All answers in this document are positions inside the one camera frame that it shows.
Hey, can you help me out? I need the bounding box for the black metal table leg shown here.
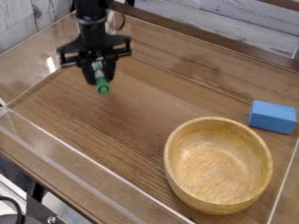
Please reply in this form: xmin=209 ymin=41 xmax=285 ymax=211
xmin=30 ymin=183 xmax=45 ymax=203

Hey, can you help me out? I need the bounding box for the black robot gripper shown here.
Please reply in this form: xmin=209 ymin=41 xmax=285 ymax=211
xmin=56 ymin=18 xmax=132 ymax=85

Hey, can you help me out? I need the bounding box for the blue foam block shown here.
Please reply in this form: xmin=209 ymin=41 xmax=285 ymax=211
xmin=248 ymin=100 xmax=296 ymax=135

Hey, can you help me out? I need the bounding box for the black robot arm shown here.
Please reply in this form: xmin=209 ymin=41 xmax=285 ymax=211
xmin=56 ymin=0 xmax=132 ymax=87

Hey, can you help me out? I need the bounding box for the green and white marker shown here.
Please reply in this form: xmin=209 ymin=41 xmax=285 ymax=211
xmin=92 ymin=61 xmax=109 ymax=95

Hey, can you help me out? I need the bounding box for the brown wooden bowl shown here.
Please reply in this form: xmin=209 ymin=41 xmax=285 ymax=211
xmin=163 ymin=116 xmax=273 ymax=215

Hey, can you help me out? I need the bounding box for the black cable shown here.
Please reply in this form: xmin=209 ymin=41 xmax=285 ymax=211
xmin=0 ymin=195 xmax=25 ymax=224

